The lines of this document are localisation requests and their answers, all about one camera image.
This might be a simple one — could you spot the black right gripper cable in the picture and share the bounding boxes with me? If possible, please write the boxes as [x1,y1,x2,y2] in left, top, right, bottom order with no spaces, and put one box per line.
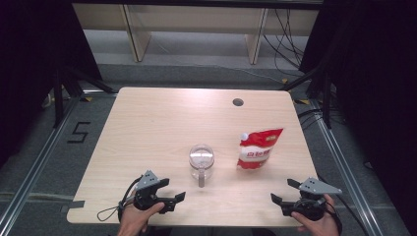
[318,176,372,236]

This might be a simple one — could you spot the dark curtain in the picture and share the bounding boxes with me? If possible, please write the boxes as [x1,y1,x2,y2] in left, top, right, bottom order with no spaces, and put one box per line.
[298,0,417,235]
[0,0,103,166]

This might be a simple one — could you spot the metal floor rail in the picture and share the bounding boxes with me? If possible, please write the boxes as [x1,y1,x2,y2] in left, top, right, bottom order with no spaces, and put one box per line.
[309,97,386,236]
[0,95,82,231]

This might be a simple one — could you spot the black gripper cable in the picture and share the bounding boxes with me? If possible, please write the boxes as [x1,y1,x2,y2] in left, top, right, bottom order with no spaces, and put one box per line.
[118,176,143,217]
[318,176,372,236]

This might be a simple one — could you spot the black floor cables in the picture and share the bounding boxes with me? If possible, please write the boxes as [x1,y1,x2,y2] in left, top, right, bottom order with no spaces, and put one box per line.
[296,107,346,131]

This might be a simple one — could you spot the hanging black cable bundle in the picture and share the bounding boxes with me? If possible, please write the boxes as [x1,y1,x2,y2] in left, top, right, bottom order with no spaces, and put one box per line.
[262,8,307,79]

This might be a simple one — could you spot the beige wooden shelf unit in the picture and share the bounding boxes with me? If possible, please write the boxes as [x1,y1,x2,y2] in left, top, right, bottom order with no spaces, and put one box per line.
[72,3,321,65]

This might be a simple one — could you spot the dark grey tape strip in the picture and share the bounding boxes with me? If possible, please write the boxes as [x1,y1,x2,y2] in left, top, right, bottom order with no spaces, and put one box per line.
[60,200,86,213]

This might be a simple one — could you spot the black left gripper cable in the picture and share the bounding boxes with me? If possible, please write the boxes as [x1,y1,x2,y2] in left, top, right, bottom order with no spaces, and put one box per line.
[118,176,143,217]

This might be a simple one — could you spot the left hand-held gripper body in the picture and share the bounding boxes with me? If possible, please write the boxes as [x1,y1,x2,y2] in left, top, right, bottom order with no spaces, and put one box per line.
[133,169,164,211]

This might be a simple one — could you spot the red and white spouted pouch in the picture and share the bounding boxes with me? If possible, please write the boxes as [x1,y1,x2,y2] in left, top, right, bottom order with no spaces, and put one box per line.
[236,128,285,171]

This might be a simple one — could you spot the clear jar with flip lid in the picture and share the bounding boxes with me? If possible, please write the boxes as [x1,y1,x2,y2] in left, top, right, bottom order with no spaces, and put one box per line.
[188,144,216,189]

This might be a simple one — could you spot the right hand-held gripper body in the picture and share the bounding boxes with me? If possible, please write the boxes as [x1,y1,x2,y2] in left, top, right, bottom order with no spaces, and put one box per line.
[291,177,343,221]

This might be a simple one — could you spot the thin black cord loop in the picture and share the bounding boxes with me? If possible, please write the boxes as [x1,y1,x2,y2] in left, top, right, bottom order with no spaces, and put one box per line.
[96,204,124,223]

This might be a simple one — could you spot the black metal stand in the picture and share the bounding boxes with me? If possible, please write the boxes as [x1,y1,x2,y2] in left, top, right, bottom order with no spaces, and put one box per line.
[279,61,334,131]
[51,64,118,130]

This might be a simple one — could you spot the person's right hand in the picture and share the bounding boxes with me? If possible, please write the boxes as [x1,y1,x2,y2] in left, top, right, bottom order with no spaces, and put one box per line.
[290,194,341,236]

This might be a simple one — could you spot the person's left hand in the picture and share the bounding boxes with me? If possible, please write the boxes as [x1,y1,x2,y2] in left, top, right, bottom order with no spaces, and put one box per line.
[117,193,165,236]

